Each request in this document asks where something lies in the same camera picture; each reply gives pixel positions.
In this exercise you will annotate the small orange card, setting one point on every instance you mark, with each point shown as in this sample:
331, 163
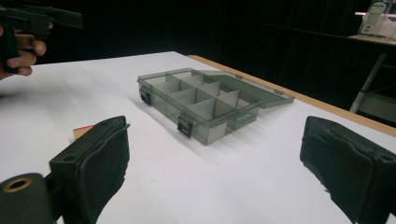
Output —
81, 130

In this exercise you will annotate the clear grey compartment box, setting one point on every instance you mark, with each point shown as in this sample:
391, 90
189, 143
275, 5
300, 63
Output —
205, 102

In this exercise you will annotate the white metal stand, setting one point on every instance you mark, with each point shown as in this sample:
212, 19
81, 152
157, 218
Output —
372, 90

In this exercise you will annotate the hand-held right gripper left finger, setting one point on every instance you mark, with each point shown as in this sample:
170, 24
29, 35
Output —
99, 168

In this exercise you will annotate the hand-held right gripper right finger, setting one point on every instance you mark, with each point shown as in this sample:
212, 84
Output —
348, 168

